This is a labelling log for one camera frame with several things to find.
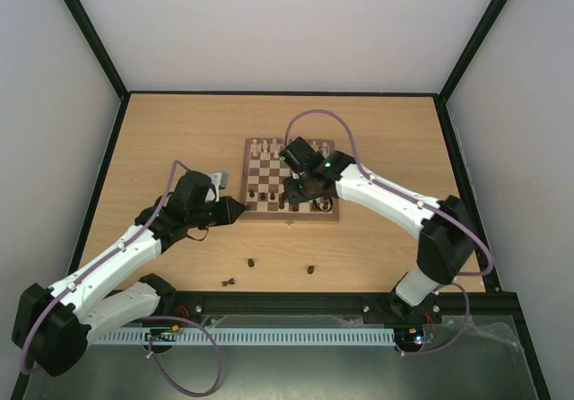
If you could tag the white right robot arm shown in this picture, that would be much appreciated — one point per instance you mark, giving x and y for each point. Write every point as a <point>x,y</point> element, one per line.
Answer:
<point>440,226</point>

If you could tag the black frame post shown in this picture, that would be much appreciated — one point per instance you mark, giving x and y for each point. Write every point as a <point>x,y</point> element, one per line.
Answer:
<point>86,27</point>
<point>481,31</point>

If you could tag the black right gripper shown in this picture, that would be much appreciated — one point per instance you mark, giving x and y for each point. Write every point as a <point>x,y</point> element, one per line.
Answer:
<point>292,188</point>

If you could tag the light blue cable duct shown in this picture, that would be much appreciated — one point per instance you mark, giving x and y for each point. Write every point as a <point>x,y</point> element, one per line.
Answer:
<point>253,337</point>

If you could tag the black frame post left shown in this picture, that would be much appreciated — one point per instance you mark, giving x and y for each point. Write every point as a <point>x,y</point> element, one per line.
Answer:
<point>86,27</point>

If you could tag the wooden chess board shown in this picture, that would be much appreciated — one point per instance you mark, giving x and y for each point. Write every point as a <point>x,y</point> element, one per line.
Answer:
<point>266,176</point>

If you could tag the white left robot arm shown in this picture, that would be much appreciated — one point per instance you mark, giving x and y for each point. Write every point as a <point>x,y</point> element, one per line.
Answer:
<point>54,325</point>

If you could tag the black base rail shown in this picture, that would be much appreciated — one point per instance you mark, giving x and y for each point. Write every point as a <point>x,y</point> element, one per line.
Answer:
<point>375,307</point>

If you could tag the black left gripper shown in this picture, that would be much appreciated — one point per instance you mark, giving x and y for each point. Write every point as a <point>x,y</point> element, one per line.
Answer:
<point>228,215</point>

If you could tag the black frame post right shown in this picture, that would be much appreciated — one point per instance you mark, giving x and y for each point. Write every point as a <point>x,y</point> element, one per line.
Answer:
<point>481,31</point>

